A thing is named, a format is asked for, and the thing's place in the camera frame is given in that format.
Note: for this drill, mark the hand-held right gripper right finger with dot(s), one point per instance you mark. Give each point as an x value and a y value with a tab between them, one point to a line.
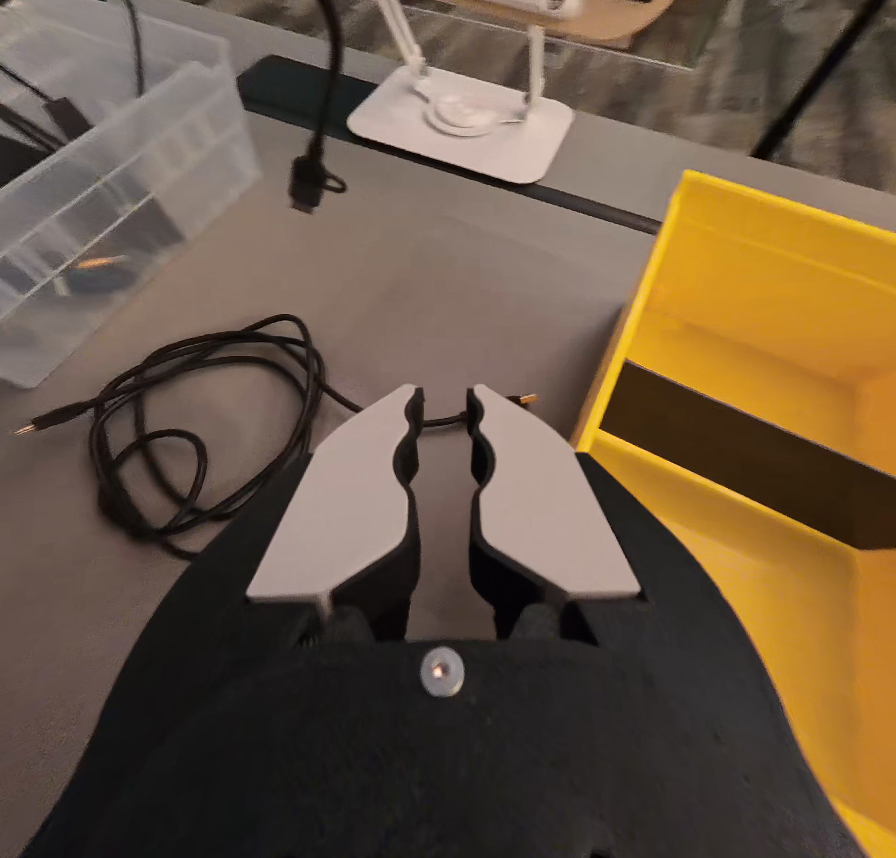
553	522

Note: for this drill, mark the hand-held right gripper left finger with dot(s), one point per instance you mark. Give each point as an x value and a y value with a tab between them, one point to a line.
329	522

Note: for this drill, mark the yellow plastic bin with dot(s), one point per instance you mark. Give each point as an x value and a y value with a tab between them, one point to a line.
770	277

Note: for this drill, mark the clear plastic bin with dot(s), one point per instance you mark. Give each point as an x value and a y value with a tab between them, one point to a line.
140	172

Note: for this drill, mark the black divider panel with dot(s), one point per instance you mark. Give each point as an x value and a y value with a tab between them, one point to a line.
735	452

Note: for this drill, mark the white stand base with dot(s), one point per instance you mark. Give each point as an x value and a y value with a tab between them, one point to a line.
504	144

